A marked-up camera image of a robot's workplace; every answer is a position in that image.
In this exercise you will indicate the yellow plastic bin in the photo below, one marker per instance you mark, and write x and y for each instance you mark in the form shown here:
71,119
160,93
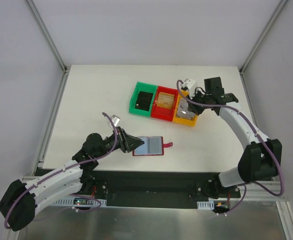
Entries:
182,121

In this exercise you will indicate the green plastic bin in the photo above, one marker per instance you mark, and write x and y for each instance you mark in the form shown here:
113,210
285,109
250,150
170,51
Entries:
141,86

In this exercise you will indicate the aluminium table rail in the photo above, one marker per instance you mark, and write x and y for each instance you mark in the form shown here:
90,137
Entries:
46,136
254,120

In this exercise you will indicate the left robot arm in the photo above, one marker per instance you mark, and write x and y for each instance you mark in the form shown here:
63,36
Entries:
22,201

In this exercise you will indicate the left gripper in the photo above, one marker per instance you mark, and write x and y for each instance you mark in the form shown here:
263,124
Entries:
123,141

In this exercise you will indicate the white cable duct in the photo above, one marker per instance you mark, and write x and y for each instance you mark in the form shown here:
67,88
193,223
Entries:
70,201
206,205

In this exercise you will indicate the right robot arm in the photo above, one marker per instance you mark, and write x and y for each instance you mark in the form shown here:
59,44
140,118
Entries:
260,162

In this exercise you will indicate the red leather card holder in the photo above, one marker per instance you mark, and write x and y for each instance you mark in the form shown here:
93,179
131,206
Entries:
153,146

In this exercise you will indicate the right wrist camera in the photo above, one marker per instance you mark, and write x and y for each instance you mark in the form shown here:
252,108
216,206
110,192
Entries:
190,86

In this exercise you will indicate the aluminium frame post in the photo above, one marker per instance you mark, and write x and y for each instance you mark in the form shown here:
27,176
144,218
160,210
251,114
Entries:
263,35
46,35

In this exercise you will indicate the left aluminium frame post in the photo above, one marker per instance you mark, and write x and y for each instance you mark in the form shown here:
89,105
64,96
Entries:
46,35

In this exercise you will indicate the red plastic bin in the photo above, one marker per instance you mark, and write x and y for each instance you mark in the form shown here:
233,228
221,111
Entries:
162,113

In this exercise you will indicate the left aluminium table rail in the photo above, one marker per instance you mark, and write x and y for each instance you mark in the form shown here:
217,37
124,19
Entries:
46,136

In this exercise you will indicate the left white cable duct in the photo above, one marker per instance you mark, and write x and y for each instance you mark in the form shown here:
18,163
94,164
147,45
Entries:
70,201

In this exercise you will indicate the silver diamond VIP card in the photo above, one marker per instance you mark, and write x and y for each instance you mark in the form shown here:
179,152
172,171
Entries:
183,112

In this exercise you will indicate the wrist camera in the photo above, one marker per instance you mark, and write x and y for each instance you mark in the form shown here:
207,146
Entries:
115,120
190,86

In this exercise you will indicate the right white cable duct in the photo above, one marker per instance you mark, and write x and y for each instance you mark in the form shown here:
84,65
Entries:
206,205

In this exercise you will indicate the black VIP card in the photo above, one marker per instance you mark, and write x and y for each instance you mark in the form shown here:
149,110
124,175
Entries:
143,101

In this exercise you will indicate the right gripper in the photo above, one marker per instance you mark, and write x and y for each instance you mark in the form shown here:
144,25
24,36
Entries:
195,106

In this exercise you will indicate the gold VIP card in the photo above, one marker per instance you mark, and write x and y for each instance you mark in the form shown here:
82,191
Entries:
165,100

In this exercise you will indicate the right aluminium table rail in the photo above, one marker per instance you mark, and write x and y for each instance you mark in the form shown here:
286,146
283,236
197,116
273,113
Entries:
254,120

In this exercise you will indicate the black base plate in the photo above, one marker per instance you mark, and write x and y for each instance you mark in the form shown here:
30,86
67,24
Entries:
169,190

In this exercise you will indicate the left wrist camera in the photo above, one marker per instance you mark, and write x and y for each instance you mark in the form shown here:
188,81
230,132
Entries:
115,120

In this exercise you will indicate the right aluminium frame post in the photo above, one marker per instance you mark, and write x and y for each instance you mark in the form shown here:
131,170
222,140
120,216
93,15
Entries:
263,35

